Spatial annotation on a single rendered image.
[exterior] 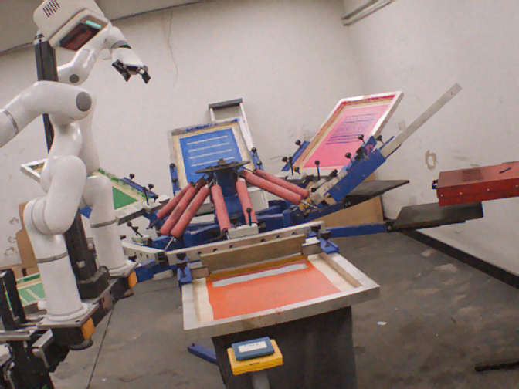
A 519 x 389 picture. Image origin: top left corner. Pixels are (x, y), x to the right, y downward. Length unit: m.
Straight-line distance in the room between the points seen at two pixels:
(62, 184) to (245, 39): 5.18
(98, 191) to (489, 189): 1.63
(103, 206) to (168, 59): 4.61
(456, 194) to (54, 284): 1.74
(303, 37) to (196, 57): 1.28
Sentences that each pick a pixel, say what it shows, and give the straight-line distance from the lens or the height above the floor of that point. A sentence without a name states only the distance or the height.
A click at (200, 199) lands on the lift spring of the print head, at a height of 1.18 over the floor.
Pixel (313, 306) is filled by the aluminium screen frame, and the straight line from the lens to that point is 1.58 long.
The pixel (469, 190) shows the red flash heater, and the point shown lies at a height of 1.07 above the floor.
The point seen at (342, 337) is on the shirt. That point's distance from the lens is 1.75.
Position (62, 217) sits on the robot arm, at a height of 1.40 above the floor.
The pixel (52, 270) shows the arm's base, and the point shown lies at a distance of 1.36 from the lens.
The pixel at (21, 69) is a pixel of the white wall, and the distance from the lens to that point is 6.57.
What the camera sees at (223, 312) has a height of 0.95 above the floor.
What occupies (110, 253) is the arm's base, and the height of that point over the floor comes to 1.20.
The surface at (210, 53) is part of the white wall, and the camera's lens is 6.26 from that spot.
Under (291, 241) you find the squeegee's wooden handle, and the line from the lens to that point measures 2.13.
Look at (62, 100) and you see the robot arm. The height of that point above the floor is 1.67.
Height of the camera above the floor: 1.53
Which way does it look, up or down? 8 degrees down
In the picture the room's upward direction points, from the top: 10 degrees counter-clockwise
